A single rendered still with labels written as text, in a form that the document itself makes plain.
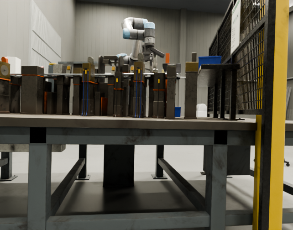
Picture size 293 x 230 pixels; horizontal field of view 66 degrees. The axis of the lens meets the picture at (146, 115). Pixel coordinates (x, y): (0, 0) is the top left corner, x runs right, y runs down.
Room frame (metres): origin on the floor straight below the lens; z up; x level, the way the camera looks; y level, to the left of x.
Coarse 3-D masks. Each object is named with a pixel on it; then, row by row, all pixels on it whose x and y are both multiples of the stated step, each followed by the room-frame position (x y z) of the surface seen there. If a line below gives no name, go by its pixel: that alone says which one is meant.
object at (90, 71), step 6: (84, 66) 1.48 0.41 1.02; (90, 66) 1.49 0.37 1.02; (84, 72) 1.48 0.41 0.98; (90, 72) 1.49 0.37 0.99; (84, 78) 1.48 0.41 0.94; (90, 78) 1.49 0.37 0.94; (84, 84) 1.49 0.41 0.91; (90, 84) 1.51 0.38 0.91; (84, 90) 1.49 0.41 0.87; (90, 90) 1.51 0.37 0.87; (84, 96) 1.49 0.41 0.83; (90, 96) 1.51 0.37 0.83; (84, 102) 1.49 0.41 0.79; (90, 102) 1.50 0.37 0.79; (84, 108) 1.49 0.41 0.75; (90, 108) 1.51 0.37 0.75; (84, 114) 1.47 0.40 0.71; (90, 114) 1.50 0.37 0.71
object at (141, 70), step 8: (136, 64) 1.40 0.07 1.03; (144, 64) 1.46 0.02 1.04; (136, 72) 1.40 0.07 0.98; (144, 72) 1.47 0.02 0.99; (136, 80) 1.40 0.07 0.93; (144, 80) 1.47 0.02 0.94; (136, 88) 1.40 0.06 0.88; (136, 96) 1.41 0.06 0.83; (136, 104) 1.41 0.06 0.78; (136, 112) 1.41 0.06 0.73
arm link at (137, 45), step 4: (136, 20) 2.01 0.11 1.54; (140, 20) 2.02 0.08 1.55; (144, 20) 2.03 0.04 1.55; (136, 24) 2.01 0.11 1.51; (140, 24) 2.02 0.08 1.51; (144, 24) 2.02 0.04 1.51; (136, 28) 2.03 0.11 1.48; (140, 28) 2.03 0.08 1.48; (144, 28) 2.04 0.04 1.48; (136, 40) 2.15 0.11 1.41; (136, 44) 2.18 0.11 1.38; (140, 44) 2.19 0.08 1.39; (132, 48) 2.26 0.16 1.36; (136, 48) 2.22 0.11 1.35; (140, 48) 2.24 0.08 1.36; (132, 52) 2.28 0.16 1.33; (136, 52) 2.26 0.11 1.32; (132, 56) 2.31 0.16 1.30; (136, 56) 2.29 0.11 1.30; (132, 60) 2.32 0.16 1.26; (136, 60) 2.32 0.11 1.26; (132, 64) 2.35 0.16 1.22
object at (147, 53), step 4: (148, 44) 1.61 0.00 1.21; (152, 44) 1.62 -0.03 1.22; (144, 48) 1.63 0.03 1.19; (148, 48) 1.63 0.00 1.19; (144, 52) 1.62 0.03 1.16; (148, 52) 1.61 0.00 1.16; (152, 52) 1.62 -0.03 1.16; (144, 56) 1.62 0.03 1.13; (148, 56) 1.62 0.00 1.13; (152, 56) 1.61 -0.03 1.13; (144, 60) 1.64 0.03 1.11; (148, 60) 1.66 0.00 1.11; (152, 60) 1.63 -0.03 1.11
